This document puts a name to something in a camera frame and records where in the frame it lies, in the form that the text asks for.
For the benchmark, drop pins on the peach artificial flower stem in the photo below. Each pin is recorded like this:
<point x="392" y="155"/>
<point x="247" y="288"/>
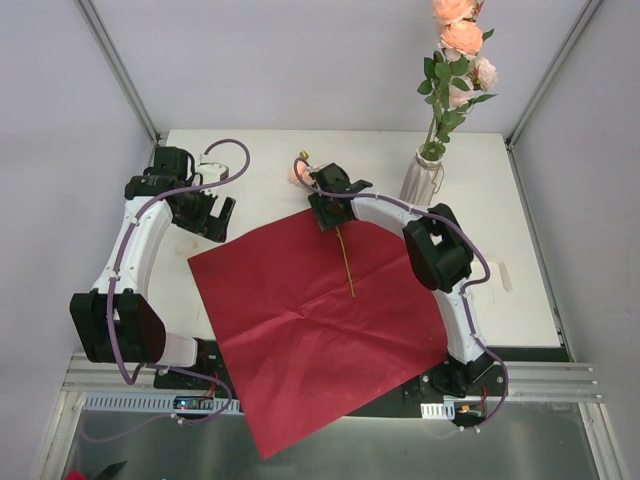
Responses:
<point x="457" y="26"/>

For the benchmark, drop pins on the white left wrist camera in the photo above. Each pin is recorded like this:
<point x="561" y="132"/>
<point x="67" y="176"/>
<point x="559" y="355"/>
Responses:
<point x="208" y="172"/>

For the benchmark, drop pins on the cream ribbon piece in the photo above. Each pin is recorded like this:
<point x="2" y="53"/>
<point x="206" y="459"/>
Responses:
<point x="502" y="270"/>

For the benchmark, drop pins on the dark red wrapping paper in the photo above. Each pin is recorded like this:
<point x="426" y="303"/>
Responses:
<point x="280" y="307"/>

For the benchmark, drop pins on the white ribbed ceramic vase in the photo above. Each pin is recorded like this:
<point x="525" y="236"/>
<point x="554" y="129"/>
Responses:
<point x="422" y="181"/>

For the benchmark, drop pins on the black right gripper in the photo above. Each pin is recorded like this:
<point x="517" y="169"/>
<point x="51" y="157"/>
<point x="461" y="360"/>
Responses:
<point x="326" y="209"/>

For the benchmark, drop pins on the pink artificial flower stem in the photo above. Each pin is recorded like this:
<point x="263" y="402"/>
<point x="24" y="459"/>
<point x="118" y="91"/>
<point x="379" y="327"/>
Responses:
<point x="453" y="84"/>

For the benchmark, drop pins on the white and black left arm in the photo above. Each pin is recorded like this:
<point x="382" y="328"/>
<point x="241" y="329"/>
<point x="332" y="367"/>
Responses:
<point x="114" y="319"/>

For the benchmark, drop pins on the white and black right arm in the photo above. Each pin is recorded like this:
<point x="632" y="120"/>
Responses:
<point x="440" y="257"/>

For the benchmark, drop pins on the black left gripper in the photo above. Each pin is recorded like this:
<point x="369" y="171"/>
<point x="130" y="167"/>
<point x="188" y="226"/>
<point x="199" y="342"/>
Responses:
<point x="201" y="215"/>

